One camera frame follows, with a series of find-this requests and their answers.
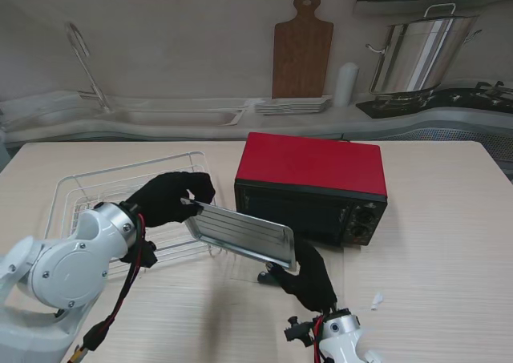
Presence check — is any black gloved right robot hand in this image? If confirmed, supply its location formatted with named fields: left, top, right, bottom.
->
left=266, top=242, right=338, bottom=312

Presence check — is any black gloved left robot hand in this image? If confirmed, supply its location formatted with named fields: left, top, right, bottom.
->
left=127, top=171, right=217, bottom=229

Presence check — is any glass oven door black handle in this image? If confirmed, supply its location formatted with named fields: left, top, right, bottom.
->
left=230, top=244, right=348, bottom=300

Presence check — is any ribbed metal baking tray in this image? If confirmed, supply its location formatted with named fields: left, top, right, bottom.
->
left=181, top=196, right=298, bottom=272

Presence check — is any red black toaster oven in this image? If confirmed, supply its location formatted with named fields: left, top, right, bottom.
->
left=233, top=132, right=389, bottom=248

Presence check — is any steel kitchen sink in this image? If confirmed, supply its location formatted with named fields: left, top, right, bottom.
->
left=91, top=108, right=245, bottom=128

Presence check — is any chrome kitchen faucet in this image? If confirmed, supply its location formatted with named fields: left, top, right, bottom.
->
left=65, top=21, right=111, bottom=114

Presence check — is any stack of white plates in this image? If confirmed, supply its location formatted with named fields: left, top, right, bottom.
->
left=253, top=95, right=334, bottom=116

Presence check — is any brown wooden cutting board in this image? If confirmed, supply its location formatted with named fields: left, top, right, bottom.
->
left=271, top=0, right=335, bottom=100

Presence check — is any white paper towel roll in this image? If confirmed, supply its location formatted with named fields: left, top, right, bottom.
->
left=334, top=62, right=360, bottom=108

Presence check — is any black gas stove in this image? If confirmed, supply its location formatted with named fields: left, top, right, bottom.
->
left=355, top=80, right=513, bottom=119

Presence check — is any stainless steel stock pot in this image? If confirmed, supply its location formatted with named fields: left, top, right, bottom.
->
left=364, top=2, right=483, bottom=95

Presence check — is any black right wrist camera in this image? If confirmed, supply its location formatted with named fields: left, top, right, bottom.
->
left=282, top=316, right=318, bottom=347

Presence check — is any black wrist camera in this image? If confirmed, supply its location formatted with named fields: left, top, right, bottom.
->
left=282, top=316, right=318, bottom=347
left=119, top=239, right=158, bottom=271

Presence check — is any red black right arm cable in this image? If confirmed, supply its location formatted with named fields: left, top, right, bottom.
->
left=311, top=313, right=328, bottom=363

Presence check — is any red black arm cable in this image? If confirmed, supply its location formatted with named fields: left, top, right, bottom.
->
left=311, top=313, right=328, bottom=363
left=71, top=213, right=148, bottom=362

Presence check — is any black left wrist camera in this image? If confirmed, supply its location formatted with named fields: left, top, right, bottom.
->
left=119, top=239, right=158, bottom=271

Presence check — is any white wire dish rack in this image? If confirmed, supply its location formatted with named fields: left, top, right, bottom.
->
left=42, top=150, right=222, bottom=280

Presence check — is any red black left arm cable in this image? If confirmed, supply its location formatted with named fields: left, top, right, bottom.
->
left=71, top=213, right=148, bottom=362

